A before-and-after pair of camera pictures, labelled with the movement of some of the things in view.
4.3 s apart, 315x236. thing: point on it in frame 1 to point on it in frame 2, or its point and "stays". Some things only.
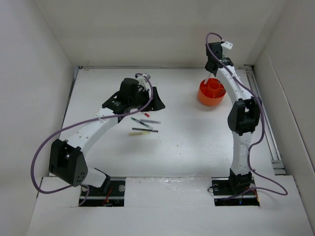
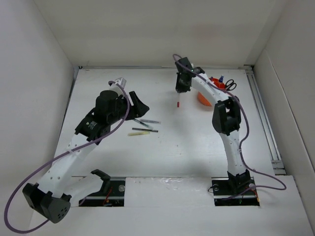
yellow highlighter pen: x=135 y=133 stays
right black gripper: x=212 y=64 to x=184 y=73
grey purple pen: x=150 y=121 stays
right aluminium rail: x=277 y=164 stays
